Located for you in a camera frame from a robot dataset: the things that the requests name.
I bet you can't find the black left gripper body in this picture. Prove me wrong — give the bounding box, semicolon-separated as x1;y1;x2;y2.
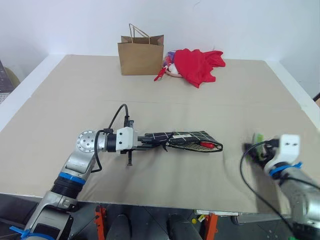
120;136;154;168

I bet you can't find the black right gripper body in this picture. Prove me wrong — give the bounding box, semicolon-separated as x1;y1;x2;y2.
258;140;280;165

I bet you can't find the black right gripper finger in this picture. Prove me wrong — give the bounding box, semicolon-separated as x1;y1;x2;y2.
242;141;263;152
245;151;266;165

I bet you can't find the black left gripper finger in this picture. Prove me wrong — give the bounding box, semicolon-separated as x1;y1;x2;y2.
144;134;173;142
139;143;169;153

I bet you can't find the green highlighter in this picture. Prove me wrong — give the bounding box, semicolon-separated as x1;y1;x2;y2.
250;132;265;161

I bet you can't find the black grid pouch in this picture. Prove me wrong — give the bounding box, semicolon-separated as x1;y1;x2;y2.
144;130;224;154

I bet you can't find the blue zip tie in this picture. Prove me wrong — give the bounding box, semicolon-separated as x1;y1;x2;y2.
268;161;303;176
9;225;32;240

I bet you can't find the beige table cover sheet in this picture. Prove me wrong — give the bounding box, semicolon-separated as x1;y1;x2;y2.
0;54;320;216

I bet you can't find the red plastic toy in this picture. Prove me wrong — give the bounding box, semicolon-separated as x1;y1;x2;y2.
153;66;168;83

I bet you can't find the pink basket with toys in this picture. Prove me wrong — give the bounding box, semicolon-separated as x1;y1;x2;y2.
162;50;185;78

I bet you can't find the orange clamp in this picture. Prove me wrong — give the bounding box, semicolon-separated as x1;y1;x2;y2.
93;204;108;240
203;212;219;240

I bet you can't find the brown paper bag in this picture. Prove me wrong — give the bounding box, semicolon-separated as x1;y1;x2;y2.
117;23;165;76

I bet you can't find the red cloth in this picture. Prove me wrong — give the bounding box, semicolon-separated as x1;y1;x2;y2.
173;48;227;89

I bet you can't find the dark rounded shape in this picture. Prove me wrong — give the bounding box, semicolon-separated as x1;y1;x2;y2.
166;213;202;240

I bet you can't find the beige chair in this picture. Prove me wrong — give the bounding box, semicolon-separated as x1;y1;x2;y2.
4;66;21;89

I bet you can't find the grey keyboard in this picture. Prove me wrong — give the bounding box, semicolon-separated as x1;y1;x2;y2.
0;59;14;106

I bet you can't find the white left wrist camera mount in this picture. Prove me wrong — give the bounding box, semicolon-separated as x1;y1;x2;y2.
115;126;139;154

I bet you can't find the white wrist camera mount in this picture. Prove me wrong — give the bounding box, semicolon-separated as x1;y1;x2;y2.
263;134;301;175
115;126;139;154

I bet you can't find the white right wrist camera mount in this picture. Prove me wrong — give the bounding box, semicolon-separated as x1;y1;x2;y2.
263;134;301;175

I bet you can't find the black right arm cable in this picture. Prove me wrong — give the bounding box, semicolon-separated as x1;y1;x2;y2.
239;138;297;240

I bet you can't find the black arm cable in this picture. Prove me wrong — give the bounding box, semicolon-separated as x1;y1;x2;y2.
90;103;135;174
239;138;297;240

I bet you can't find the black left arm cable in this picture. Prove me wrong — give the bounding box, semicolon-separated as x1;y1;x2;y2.
90;103;135;174

